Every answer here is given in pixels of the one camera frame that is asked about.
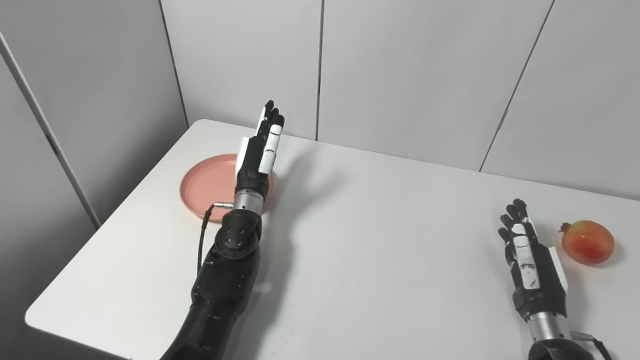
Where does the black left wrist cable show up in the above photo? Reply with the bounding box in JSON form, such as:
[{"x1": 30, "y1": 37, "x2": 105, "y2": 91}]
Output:
[{"x1": 197, "y1": 201, "x2": 234, "y2": 276}]

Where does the pink plate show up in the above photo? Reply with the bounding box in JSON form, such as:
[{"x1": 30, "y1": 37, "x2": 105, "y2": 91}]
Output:
[{"x1": 180, "y1": 154, "x2": 275, "y2": 223}]

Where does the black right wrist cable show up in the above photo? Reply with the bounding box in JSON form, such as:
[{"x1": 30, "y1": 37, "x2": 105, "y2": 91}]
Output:
[{"x1": 570, "y1": 331, "x2": 613, "y2": 360}]

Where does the red yellow pomegranate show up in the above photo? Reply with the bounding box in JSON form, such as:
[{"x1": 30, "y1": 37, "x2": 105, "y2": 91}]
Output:
[{"x1": 559, "y1": 220, "x2": 615, "y2": 265}]

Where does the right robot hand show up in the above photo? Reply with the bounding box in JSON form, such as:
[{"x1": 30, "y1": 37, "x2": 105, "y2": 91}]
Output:
[{"x1": 497, "y1": 198, "x2": 569, "y2": 322}]

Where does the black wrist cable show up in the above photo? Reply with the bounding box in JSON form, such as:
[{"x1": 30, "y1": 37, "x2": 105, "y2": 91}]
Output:
[
  {"x1": 197, "y1": 201, "x2": 234, "y2": 276},
  {"x1": 570, "y1": 331, "x2": 613, "y2": 360}
]

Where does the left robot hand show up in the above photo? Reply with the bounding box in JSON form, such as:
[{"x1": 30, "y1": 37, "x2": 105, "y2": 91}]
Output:
[{"x1": 234, "y1": 100, "x2": 286, "y2": 198}]

